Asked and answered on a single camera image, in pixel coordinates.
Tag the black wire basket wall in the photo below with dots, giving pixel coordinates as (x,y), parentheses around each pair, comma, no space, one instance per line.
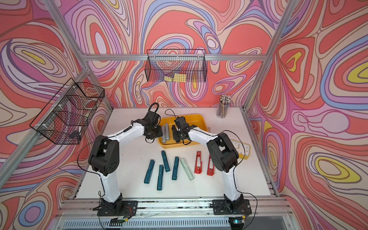
(67,115)
(176,65)

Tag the pencil holder cup with pencils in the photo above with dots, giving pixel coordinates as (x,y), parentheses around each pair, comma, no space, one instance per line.
(224,103)

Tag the teal pliers lower middle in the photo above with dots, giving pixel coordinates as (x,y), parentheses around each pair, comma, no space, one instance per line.
(160,178)

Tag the red pliers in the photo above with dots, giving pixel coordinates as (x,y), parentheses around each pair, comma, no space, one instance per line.
(210,169)
(198,163)

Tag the red pliers right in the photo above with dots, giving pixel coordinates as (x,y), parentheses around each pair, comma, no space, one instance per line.
(210,169)

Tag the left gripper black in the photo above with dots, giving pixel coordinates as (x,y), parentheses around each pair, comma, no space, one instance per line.
(160,132)

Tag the yellow plastic storage tray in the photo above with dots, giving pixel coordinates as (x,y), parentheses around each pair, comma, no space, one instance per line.
(192,119)

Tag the teal pliers far left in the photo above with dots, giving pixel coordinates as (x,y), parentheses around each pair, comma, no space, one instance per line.
(149,172)

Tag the teal pliers right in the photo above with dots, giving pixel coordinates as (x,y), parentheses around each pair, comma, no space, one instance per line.
(175,168)

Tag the grey pruning pliers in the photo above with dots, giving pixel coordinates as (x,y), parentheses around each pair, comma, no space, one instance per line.
(167,133)
(164,134)

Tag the light green pliers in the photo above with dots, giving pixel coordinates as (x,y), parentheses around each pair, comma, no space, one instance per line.
(186,169)

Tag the black wire basket left wall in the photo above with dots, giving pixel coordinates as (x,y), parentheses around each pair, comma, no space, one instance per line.
(67,115)

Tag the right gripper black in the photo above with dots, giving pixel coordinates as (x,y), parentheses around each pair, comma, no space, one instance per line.
(175,137)

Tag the yellow alarm clock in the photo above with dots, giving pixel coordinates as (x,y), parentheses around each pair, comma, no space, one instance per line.
(243,149)

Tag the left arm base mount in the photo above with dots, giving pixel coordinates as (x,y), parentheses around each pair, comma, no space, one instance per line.
(126,208)

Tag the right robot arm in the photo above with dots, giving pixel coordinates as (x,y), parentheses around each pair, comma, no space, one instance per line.
(223,154)

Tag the black wire basket back wall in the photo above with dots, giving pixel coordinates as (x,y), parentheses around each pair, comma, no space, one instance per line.
(176,65)

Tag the teal pliers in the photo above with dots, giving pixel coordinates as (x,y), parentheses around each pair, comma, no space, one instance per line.
(165,161)
(175,168)
(160,178)
(149,172)

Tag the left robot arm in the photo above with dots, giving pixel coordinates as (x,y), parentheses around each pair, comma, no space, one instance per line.
(104,157)

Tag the teal pliers upper middle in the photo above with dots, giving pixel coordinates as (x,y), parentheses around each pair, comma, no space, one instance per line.
(165,161)

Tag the red pliers left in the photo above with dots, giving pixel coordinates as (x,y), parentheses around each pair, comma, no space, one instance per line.
(198,163)

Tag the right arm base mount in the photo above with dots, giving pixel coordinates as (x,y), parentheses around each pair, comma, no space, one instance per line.
(225,207)

